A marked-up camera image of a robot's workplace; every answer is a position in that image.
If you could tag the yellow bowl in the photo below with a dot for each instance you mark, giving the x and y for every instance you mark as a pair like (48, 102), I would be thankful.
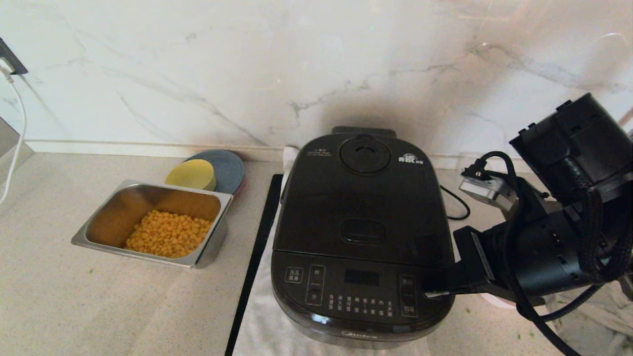
(190, 174)

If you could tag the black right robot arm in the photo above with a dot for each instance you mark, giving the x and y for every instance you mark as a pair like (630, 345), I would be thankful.
(554, 247)

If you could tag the white towel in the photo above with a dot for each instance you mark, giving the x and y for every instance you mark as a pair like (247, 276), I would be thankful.
(262, 326)

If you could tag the white round bowl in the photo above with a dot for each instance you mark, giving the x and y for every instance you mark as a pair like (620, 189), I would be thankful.
(499, 300)

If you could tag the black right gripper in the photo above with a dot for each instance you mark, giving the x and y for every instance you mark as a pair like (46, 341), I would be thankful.
(474, 257)

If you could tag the black rice cooker lid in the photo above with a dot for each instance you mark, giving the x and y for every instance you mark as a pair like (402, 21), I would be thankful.
(366, 207)

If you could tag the long black strip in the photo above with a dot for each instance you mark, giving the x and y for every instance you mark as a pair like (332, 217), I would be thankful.
(252, 267)

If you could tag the stainless steel tray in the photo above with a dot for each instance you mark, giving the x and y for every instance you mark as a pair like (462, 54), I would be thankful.
(113, 217)

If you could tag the grey-blue plate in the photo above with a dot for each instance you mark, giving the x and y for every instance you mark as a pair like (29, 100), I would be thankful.
(230, 170)

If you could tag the yellow corn kernels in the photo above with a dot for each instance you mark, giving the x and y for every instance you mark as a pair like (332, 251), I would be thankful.
(168, 235)

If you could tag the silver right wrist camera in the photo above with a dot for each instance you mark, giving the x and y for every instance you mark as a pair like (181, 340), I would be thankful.
(487, 190)

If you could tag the crumpled white cloth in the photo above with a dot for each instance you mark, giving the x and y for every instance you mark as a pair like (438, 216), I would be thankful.
(603, 311)

